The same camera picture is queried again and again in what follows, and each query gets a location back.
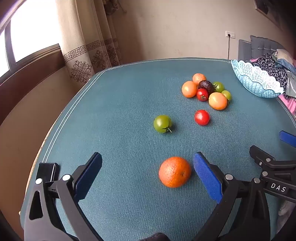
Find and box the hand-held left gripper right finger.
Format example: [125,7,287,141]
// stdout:
[193,152,271,241]

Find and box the light blue white cloth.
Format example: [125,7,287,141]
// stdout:
[272,49,296,70]

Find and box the black phone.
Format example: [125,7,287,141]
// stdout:
[37,163,58,183]

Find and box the dark brown passion fruit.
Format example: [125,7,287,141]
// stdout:
[198,80,215,94]

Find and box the large green tomato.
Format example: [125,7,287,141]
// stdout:
[154,115,173,133]
[212,81,225,93]

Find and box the large orange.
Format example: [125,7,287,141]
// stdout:
[159,157,192,188]

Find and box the beige patterned curtain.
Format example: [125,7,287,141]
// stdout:
[55,0,123,84]

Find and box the window with brown frame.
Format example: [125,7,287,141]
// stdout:
[0,0,63,78]

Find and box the orange-yellow tomato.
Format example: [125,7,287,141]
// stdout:
[208,92,228,110]
[181,81,198,98]

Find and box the grey green cloth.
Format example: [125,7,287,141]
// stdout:
[284,69,296,98]

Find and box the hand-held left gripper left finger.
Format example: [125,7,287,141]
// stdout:
[20,152,103,241]

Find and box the grey padded headboard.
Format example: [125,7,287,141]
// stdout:
[238,35,287,63]

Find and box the teal tablecloth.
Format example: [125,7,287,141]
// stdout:
[20,58,296,241]

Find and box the small tangerine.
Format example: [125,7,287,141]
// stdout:
[192,73,207,85]

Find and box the framed wall picture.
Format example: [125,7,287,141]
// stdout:
[253,0,285,24]

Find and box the red tomato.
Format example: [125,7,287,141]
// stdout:
[194,110,211,126]
[196,88,209,102]

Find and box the leopard print cloth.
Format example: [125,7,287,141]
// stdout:
[251,53,289,87]

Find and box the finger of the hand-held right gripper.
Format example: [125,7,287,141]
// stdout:
[249,145,296,172]
[279,130,296,148]

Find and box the pink cloth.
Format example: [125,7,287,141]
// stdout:
[276,93,296,124]

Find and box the light blue plastic basket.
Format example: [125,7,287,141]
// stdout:
[231,59,284,99]

